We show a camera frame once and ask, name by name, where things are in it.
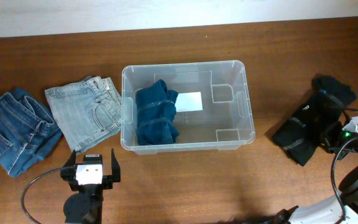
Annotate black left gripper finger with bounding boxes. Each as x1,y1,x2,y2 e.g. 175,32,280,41
110,149,121,182
61,151,76,180

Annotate black fuzzy garment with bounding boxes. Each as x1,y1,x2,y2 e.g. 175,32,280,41
311,75,357,108

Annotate teal blue garment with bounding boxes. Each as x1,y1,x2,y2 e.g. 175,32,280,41
135,80,180,146

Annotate clear plastic storage bin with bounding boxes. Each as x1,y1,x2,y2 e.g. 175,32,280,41
121,60,256,155

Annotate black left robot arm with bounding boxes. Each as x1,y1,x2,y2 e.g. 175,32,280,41
60,152,121,224

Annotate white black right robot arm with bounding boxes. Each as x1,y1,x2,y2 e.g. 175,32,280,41
272,116,358,223

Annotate light blue folded jeans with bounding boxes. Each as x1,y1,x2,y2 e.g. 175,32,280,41
45,76,122,154

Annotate dark blue folded jeans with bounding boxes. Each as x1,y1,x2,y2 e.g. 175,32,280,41
0,88,63,177

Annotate white label in bin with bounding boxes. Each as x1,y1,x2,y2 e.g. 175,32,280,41
175,92,203,113

